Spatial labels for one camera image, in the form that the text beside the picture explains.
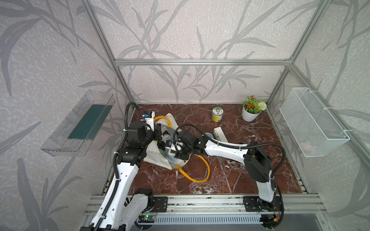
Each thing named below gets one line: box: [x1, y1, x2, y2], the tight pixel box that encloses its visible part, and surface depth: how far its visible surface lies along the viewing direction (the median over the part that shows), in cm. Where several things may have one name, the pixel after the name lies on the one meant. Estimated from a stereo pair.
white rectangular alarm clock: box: [213, 126, 228, 143], surface depth 97 cm
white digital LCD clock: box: [168, 142, 177, 154], surface depth 74 cm
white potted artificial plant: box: [241, 94, 268, 122], surface depth 101 cm
